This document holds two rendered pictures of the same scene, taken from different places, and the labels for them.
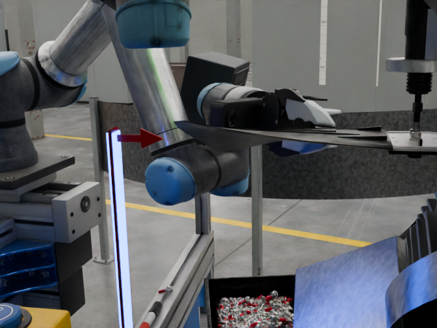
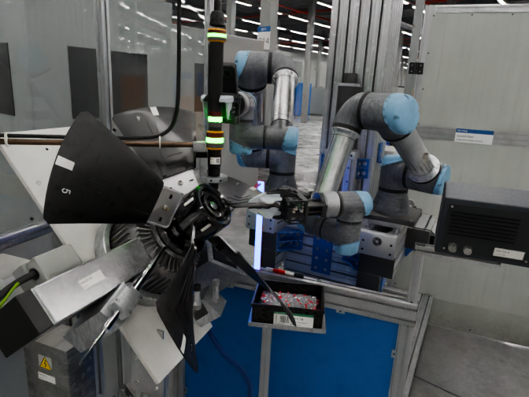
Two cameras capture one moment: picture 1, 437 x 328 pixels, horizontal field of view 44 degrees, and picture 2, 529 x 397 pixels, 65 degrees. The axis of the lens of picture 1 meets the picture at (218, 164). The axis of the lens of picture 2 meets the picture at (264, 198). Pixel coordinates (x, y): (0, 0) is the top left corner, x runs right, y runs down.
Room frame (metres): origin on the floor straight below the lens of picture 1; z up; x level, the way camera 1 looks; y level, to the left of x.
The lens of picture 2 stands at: (0.88, -1.23, 1.50)
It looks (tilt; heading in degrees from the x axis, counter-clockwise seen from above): 15 degrees down; 99
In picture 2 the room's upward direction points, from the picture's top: 3 degrees clockwise
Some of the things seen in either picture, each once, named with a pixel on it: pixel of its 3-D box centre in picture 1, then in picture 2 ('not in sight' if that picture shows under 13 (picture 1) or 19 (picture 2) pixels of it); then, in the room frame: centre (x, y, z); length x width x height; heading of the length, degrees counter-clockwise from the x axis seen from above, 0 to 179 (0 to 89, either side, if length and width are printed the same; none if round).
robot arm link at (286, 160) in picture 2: not in sight; (281, 155); (0.65, 0.61, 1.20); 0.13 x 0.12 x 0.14; 7
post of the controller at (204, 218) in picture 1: (202, 191); (416, 272); (1.17, 0.04, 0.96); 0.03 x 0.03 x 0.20; 79
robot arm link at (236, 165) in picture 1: (222, 164); (342, 234); (0.93, -0.01, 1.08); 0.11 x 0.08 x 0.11; 144
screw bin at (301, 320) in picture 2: (259, 325); (288, 304); (0.78, -0.06, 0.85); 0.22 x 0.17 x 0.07; 3
